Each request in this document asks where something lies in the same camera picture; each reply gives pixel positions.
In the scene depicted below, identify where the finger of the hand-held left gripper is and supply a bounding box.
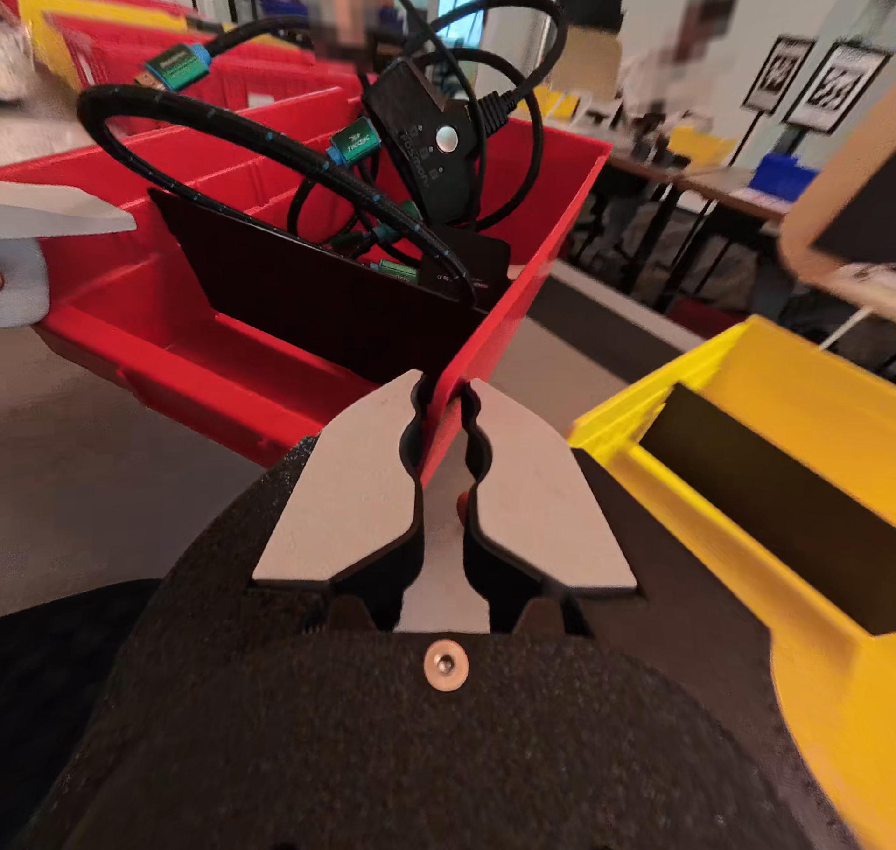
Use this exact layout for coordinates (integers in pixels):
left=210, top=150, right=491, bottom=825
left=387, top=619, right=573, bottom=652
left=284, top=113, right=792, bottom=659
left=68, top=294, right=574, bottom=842
left=0, top=181, right=139, bottom=329

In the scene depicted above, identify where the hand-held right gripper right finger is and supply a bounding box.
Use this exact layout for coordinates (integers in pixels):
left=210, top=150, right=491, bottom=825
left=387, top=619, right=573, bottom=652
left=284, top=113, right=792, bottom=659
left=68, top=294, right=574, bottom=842
left=461, top=377, right=639, bottom=595

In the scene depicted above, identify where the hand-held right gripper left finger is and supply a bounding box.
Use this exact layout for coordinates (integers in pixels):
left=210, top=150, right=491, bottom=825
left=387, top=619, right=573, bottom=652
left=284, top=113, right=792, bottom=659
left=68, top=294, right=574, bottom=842
left=251, top=369, right=427, bottom=588

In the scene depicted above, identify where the red plastic bin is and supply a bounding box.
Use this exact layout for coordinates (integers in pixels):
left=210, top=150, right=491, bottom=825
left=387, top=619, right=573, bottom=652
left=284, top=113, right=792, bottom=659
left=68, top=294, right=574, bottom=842
left=0, top=84, right=615, bottom=487

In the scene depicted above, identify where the green plug hdmi cable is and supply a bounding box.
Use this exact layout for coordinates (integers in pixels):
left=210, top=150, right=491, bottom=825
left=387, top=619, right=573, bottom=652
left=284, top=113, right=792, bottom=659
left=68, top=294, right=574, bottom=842
left=76, top=84, right=480, bottom=304
left=136, top=14, right=319, bottom=94
left=329, top=223, right=422, bottom=287

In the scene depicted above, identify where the black hdmi switch box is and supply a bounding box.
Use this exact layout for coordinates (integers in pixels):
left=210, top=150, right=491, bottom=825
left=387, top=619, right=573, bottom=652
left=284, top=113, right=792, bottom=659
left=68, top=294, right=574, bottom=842
left=359, top=58, right=478, bottom=224

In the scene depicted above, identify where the yellow plastic bin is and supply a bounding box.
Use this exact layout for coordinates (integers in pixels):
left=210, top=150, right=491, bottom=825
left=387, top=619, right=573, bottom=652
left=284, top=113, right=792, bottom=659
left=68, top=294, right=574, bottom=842
left=567, top=314, right=896, bottom=850

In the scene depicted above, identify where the yellow tray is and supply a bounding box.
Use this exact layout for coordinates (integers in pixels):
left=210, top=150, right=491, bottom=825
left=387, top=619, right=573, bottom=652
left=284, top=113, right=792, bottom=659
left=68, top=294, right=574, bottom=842
left=15, top=0, right=190, bottom=88

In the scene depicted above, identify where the black bin divider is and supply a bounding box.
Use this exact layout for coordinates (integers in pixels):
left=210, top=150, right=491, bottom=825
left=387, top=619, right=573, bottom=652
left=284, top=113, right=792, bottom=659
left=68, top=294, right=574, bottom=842
left=639, top=383, right=896, bottom=635
left=147, top=187, right=491, bottom=383

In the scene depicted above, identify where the black mesh armrest pad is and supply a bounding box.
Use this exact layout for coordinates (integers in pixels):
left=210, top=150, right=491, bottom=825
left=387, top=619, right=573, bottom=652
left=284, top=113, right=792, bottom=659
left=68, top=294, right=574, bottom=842
left=0, top=579, right=163, bottom=844

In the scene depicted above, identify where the wooden top desk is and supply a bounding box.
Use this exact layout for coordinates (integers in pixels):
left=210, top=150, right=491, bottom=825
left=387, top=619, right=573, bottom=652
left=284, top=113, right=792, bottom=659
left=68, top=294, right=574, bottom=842
left=609, top=150, right=792, bottom=305

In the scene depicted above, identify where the blue bin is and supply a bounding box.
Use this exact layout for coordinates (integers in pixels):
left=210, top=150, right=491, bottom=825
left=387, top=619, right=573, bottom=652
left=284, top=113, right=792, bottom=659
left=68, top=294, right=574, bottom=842
left=748, top=152, right=819, bottom=202

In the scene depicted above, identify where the black wood-rimmed board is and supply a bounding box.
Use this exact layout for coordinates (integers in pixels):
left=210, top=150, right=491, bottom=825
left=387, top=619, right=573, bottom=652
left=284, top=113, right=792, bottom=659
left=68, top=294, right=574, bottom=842
left=779, top=87, right=896, bottom=305

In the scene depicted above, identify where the marker sign on stand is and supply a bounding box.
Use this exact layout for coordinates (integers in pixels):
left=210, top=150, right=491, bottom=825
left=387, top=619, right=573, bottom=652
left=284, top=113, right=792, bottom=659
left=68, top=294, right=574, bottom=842
left=782, top=40, right=895, bottom=137
left=741, top=36, right=818, bottom=118

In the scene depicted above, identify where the black cable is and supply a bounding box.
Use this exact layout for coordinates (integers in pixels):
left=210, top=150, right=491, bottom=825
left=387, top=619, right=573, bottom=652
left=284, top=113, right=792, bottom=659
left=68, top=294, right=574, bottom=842
left=286, top=0, right=569, bottom=244

